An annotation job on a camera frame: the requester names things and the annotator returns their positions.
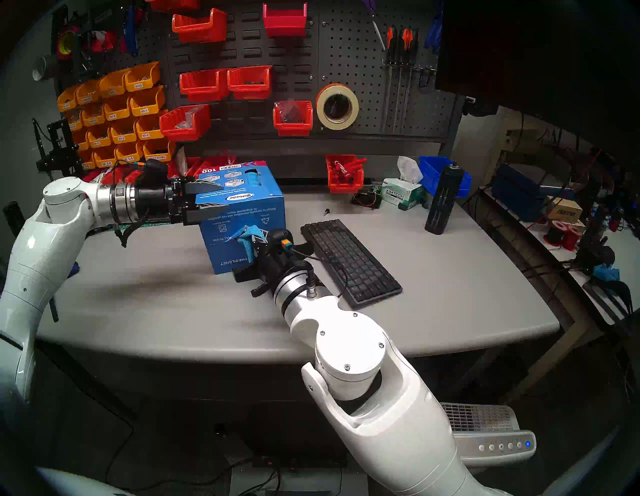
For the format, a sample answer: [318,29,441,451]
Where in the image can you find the red bin with black parts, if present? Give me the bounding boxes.
[272,99,314,138]

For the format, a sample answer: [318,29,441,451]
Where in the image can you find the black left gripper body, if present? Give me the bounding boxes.
[134,177,201,228]

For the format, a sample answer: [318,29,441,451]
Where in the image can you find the dark grey pegboard panel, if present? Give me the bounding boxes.
[52,0,468,151]

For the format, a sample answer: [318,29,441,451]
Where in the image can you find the blue handled pliers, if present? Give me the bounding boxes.
[424,0,446,54]

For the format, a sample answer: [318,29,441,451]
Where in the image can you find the black battery holder red wires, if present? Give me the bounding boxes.
[351,186,384,208]

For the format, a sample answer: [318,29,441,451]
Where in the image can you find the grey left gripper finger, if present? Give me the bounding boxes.
[186,202,230,226]
[185,179,224,197]

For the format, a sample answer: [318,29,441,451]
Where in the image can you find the purple handled scissors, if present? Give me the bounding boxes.
[361,0,387,51]

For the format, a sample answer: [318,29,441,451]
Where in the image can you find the red bin with clear bags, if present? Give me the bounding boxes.
[159,104,212,143]

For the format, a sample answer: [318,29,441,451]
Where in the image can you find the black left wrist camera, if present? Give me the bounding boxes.
[139,159,171,190]

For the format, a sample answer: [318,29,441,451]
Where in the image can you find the beige masking tape roll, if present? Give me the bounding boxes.
[315,83,360,131]

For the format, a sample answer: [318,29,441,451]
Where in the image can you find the black computer keyboard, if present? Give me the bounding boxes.
[300,219,403,309]

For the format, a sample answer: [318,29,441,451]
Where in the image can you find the dark blue storage box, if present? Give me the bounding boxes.
[491,162,576,222]

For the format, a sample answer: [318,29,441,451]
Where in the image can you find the white air purifier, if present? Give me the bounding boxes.
[440,402,537,468]

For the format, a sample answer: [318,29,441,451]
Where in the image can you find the black metal stand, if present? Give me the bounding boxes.
[31,118,86,181]

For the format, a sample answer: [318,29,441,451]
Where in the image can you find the black rectangular block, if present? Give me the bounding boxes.
[2,201,26,236]

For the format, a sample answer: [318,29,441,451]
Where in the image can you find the Kimtech tissue box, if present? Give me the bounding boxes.
[381,156,430,211]

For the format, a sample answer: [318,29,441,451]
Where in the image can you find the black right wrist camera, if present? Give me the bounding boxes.
[265,229,296,256]

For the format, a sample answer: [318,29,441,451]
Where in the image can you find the black cylindrical bottle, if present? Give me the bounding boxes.
[425,161,463,235]

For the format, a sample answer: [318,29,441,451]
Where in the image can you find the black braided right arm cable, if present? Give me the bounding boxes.
[290,245,351,301]

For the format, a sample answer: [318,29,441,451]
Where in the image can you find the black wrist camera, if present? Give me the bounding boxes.
[139,159,171,190]
[265,229,296,256]

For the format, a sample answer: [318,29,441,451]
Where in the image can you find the blue handled hand tool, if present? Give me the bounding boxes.
[123,4,142,57]

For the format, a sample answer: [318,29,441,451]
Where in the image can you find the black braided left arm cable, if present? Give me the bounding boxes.
[112,220,153,249]

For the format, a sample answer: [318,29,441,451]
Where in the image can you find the red bin with red mesh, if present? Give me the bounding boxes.
[192,155,239,176]

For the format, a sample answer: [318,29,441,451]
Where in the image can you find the black monitor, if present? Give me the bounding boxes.
[434,0,640,168]

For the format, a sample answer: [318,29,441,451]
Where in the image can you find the blue shop towel box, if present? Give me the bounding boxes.
[192,161,287,275]

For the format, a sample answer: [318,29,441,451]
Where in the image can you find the red bin with markers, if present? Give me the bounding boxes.
[325,154,368,194]

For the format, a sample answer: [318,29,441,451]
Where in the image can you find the blue plastic bin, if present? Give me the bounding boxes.
[419,155,472,199]

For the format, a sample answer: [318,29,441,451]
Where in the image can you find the black power adapter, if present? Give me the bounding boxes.
[575,242,617,275]

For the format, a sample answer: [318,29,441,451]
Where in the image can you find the small cardboard box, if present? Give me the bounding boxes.
[542,196,585,224]

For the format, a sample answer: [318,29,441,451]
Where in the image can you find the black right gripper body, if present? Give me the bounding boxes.
[232,249,302,298]

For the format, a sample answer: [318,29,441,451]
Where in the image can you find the black power strip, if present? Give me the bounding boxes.
[251,452,349,471]

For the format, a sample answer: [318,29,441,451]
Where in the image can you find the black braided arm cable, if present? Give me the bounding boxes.
[112,220,153,249]
[290,245,351,301]

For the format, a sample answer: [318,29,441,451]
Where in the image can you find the deep red plastic storage bin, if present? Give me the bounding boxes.
[262,2,308,39]

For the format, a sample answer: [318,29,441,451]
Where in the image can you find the red yellow tape roll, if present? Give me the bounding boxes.
[55,26,82,62]

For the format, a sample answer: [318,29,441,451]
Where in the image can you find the blue microfiber shop towel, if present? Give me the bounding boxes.
[231,225,267,261]

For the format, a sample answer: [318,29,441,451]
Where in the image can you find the grey duct tape roll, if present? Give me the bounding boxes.
[31,54,62,83]

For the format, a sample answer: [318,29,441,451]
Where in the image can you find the blue black bar clamp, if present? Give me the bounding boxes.
[50,260,81,323]

